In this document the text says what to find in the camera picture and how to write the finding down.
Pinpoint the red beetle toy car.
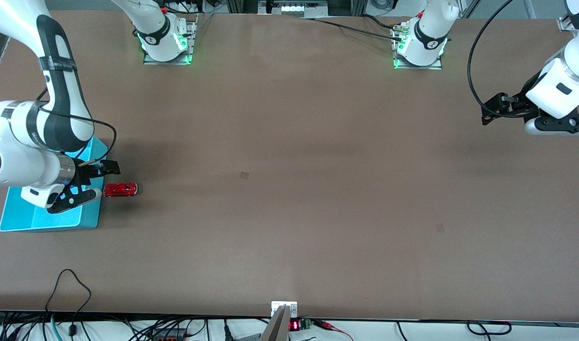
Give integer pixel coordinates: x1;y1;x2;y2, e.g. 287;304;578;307
103;181;139;198

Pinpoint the light blue plastic box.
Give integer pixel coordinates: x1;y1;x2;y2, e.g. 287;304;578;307
0;136;109;233

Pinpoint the black and orange power strip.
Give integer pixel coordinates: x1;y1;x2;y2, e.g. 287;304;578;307
150;327;188;341

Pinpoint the grey metal bar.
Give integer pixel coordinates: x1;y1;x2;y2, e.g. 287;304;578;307
260;305;290;341

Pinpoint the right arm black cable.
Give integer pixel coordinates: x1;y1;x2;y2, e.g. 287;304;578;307
35;85;118;165

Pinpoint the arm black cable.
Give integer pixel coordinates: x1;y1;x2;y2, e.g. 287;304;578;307
467;0;525;119
35;85;118;165

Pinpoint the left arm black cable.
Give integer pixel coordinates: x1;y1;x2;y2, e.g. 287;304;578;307
467;0;525;119

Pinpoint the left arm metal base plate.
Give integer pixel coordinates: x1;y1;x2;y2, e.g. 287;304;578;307
390;20;445;71

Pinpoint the black looped thin cable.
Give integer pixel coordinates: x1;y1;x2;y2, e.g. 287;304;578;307
45;269;92;338

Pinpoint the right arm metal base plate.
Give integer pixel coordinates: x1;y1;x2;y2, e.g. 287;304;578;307
143;13;199;66

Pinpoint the long black table cable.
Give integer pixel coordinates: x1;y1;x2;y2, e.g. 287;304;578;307
312;18;406;42

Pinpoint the flat black cable loop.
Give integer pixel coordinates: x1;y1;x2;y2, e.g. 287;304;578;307
466;321;513;336

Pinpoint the white metal bracket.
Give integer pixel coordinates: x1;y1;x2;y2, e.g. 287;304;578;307
271;301;299;318

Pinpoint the aluminium frame with lights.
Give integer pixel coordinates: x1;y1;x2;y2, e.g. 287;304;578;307
226;0;368;18

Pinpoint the red clip lead wire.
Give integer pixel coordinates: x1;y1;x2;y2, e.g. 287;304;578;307
312;319;355;341

